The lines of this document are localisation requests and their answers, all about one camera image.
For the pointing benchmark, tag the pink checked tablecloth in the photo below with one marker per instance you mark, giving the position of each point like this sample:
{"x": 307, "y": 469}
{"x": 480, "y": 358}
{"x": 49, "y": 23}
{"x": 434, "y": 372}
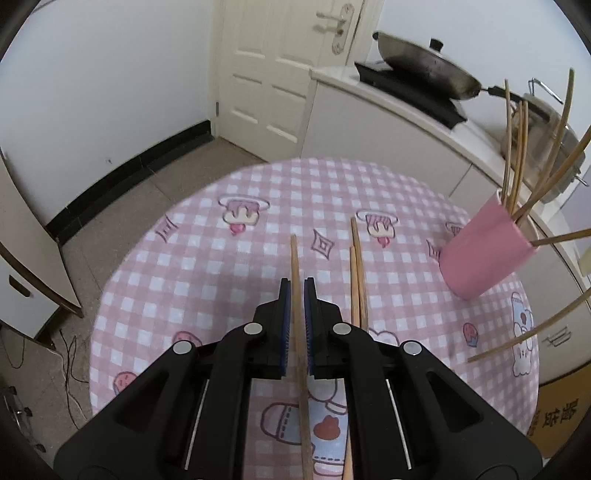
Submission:
{"x": 207, "y": 286}

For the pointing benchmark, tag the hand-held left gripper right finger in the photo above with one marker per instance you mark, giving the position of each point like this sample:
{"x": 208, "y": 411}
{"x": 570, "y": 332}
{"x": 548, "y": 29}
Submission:
{"x": 309, "y": 323}

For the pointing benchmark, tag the black induction cooker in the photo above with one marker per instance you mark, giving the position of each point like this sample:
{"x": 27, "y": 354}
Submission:
{"x": 434, "y": 108}

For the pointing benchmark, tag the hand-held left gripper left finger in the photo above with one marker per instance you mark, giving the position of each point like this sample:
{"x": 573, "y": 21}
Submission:
{"x": 286, "y": 323}

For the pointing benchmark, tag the brown cardboard box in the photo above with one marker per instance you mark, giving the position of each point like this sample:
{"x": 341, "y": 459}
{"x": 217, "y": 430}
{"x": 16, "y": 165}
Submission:
{"x": 554, "y": 415}

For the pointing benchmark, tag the pink cup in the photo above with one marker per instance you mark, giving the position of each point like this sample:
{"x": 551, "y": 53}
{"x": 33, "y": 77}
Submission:
{"x": 480, "y": 258}

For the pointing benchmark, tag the beige cabinet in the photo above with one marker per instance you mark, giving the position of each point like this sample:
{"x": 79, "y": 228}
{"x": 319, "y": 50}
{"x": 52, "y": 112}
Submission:
{"x": 27, "y": 230}

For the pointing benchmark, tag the white door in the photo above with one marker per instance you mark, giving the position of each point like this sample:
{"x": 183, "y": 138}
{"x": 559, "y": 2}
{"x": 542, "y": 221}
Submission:
{"x": 258, "y": 69}

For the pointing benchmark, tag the wooden chopstick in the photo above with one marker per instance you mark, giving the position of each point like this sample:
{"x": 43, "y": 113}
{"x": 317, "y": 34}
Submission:
{"x": 517, "y": 147}
{"x": 524, "y": 138}
{"x": 508, "y": 138}
{"x": 554, "y": 177}
{"x": 358, "y": 267}
{"x": 563, "y": 238}
{"x": 305, "y": 415}
{"x": 561, "y": 134}
{"x": 531, "y": 334}
{"x": 354, "y": 295}

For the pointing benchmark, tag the steel stock pot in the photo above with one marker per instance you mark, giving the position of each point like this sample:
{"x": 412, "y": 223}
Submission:
{"x": 545, "y": 138}

